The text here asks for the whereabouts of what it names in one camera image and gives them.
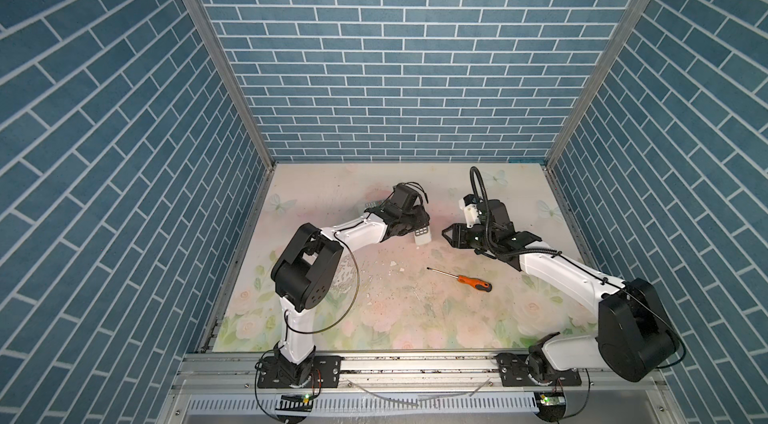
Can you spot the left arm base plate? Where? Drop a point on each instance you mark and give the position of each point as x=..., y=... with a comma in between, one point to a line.
x=299, y=371

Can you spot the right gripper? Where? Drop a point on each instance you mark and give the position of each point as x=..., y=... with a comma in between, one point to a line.
x=458, y=235

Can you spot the orange handled screwdriver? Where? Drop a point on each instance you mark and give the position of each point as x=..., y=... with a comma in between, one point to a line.
x=475, y=283

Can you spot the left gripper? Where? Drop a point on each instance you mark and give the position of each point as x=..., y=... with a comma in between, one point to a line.
x=421, y=218

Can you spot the aluminium mounting rail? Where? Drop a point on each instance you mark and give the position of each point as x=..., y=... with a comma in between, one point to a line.
x=420, y=371

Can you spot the white ribbed cable duct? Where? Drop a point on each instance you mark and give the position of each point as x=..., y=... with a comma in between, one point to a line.
x=364, y=405

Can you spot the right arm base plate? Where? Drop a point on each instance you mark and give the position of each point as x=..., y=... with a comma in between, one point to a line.
x=519, y=370

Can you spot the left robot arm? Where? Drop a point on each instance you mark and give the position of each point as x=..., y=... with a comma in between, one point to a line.
x=304, y=272

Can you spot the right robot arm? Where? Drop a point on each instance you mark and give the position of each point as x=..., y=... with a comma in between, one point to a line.
x=633, y=336

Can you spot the white remote control tilted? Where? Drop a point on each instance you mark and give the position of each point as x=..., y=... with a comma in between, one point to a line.
x=373, y=206

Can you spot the white remote control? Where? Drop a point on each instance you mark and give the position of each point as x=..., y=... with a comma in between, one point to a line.
x=373, y=206
x=422, y=236

